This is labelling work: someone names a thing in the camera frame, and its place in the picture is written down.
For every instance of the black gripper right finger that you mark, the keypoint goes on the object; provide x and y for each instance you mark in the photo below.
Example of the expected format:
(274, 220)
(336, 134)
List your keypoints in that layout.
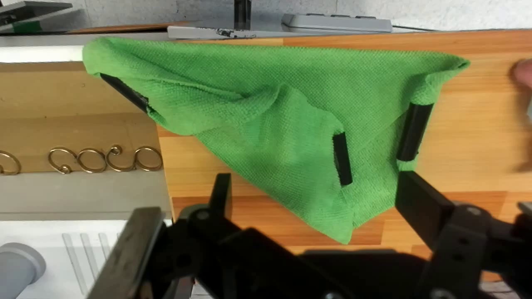
(466, 242)

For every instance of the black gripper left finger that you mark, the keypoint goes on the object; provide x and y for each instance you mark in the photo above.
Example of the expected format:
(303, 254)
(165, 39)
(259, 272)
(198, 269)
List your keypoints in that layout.
(161, 262)

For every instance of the green towel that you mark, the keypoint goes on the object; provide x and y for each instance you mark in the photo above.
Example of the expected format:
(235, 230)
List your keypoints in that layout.
(319, 131)

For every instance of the white toy sink counter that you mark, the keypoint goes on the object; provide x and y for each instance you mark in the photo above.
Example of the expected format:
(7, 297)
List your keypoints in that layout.
(73, 254)

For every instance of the wooden counter top cabinet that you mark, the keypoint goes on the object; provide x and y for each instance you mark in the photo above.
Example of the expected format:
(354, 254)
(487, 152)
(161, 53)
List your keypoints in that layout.
(474, 139)

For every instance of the metal hooks rail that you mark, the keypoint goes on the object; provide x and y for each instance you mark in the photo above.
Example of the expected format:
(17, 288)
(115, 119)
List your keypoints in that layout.
(92, 161)

